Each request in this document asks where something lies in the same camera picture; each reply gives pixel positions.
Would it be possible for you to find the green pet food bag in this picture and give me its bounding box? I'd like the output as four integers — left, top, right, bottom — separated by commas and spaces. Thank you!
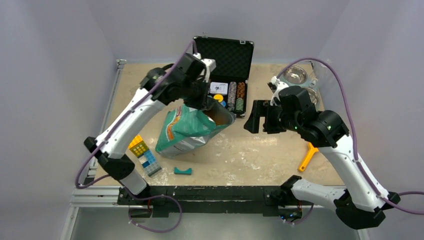
155, 104, 236, 158

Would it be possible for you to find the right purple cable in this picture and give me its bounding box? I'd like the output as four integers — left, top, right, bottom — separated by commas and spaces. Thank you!
276, 57, 424, 216

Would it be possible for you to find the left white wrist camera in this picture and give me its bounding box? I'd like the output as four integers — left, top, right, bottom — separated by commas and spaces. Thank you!
193, 53, 217, 83

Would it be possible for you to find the toy brick block stack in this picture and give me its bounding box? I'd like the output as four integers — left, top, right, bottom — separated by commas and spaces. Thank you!
128, 135, 162, 177

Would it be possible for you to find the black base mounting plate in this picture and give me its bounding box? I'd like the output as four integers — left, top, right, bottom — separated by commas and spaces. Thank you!
117, 185, 314, 219

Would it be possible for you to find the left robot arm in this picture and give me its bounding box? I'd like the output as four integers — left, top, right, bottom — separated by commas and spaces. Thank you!
84, 53, 217, 205

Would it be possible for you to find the double steel pet bowl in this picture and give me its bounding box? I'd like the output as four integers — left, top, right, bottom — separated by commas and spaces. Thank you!
282, 65, 321, 106

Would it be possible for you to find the black poker chip case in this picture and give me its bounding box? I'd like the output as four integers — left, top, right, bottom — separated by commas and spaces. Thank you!
193, 36, 255, 118

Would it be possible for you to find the clear glass jar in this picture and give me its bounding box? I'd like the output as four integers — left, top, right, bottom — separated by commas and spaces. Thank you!
311, 60, 333, 87

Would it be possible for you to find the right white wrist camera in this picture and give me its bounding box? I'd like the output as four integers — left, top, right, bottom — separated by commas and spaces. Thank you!
268, 76, 289, 106

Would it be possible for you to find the yellow plastic scoop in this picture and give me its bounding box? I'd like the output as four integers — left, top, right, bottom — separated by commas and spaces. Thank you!
297, 142, 319, 172

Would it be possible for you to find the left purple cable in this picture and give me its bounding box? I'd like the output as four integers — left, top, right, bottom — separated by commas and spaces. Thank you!
74, 39, 198, 190

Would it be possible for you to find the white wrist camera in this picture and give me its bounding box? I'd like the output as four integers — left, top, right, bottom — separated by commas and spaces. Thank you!
193, 53, 217, 83
268, 76, 289, 106

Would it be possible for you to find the aluminium frame rail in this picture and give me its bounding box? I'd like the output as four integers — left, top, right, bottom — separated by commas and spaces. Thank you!
59, 58, 372, 240

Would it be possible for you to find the teal curved block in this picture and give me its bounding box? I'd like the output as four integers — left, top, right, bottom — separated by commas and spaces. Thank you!
173, 167, 193, 176

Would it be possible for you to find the purple cable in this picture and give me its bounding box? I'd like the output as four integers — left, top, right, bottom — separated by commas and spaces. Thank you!
74, 39, 198, 190
276, 57, 424, 216

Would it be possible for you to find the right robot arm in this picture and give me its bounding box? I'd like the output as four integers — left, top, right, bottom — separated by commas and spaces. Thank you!
244, 86, 401, 230

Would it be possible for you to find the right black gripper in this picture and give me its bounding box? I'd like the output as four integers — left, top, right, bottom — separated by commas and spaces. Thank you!
243, 99, 300, 134

